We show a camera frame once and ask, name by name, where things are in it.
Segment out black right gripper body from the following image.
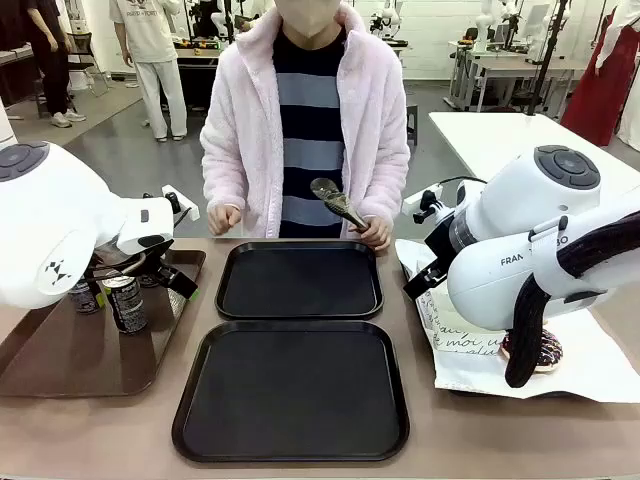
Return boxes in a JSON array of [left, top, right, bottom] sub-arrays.
[[423, 218, 457, 274]]

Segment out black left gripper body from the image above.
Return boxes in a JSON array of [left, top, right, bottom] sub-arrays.
[[91, 241, 175, 279]]

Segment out metal serving tongs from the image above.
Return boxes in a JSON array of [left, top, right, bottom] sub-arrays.
[[309, 177, 374, 234]]

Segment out person's right forearm pink sleeve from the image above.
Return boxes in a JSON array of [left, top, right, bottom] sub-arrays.
[[200, 139, 250, 210]]

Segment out person's left forearm pink sleeve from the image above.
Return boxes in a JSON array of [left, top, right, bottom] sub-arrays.
[[357, 142, 412, 222]]

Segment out person's left hand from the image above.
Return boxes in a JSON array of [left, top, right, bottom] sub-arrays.
[[348, 213, 393, 252]]

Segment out person's right hand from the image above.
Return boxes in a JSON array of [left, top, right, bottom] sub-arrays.
[[206, 203, 245, 238]]

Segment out empty white printed paper box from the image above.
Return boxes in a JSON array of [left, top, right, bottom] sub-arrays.
[[422, 292, 507, 360]]

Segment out brown plastic tray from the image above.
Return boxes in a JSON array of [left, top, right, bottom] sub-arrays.
[[0, 248, 207, 399]]

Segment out white side table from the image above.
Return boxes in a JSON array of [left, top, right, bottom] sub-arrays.
[[428, 110, 640, 201]]

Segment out dark stool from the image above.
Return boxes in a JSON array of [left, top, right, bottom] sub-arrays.
[[405, 103, 420, 147]]

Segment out black plastic tray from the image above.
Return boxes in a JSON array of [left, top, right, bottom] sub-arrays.
[[214, 239, 385, 322], [171, 319, 411, 464]]

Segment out chocolate sprinkled donut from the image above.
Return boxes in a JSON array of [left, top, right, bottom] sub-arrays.
[[500, 328, 565, 376]]

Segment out person in pink fleece jacket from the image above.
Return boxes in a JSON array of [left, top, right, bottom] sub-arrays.
[[199, 0, 411, 240]]

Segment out white paper sheet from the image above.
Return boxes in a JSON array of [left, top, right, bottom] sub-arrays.
[[394, 238, 640, 404]]

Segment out grey workbench table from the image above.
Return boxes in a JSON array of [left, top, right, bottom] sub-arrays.
[[448, 40, 591, 114]]

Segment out black table with colourful items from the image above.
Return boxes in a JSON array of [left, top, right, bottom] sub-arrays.
[[172, 38, 225, 114]]

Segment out person in white clothes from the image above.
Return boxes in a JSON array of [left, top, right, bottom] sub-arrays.
[[108, 0, 189, 143]]

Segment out black vertical pole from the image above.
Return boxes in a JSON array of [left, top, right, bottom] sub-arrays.
[[528, 0, 572, 117]]

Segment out person in dark clothes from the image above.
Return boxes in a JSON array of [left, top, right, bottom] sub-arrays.
[[24, 0, 88, 130]]

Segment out red dress on mannequin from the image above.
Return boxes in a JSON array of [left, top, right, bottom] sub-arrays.
[[559, 2, 640, 148]]

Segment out black office chair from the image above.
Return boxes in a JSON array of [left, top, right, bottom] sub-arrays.
[[63, 31, 109, 99]]

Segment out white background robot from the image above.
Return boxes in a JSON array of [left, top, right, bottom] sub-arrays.
[[368, 0, 405, 40]]

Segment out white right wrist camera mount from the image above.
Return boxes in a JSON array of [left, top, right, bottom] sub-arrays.
[[401, 183, 446, 227]]

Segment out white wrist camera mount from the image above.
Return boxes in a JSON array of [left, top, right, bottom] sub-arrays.
[[401, 183, 446, 227], [160, 184, 200, 222]]

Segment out thin black camera cable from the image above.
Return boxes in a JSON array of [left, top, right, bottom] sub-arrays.
[[439, 175, 489, 190]]

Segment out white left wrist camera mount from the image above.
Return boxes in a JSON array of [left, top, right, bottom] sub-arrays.
[[160, 184, 200, 222]]

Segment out black braided cable sleeve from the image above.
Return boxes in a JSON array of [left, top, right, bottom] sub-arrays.
[[503, 209, 640, 389]]

